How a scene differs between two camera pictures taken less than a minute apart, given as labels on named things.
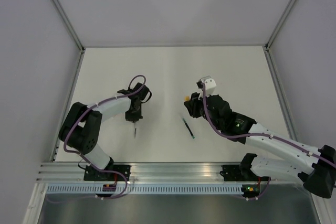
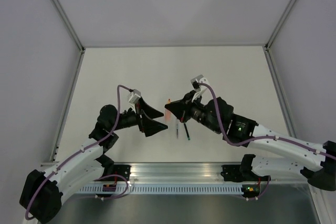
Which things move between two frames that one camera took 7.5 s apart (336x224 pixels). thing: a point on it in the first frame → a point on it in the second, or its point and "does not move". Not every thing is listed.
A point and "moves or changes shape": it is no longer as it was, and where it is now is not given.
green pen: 189,128 moves or changes shape
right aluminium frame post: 267,46 does not move
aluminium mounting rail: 58,172 does not move
